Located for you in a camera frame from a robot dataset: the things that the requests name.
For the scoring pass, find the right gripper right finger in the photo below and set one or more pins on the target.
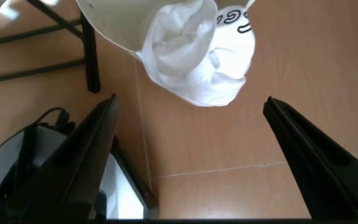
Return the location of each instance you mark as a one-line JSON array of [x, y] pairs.
[[322, 174]]

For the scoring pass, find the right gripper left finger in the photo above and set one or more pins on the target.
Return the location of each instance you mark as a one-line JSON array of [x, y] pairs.
[[67, 174]]

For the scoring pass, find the white garment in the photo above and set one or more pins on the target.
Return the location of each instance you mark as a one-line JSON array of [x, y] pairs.
[[191, 56]]

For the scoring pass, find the black clothes rack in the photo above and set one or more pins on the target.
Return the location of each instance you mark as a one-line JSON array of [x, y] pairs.
[[90, 62]]

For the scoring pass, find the white laundry basket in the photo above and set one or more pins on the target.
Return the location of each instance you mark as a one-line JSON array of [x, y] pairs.
[[120, 21]]

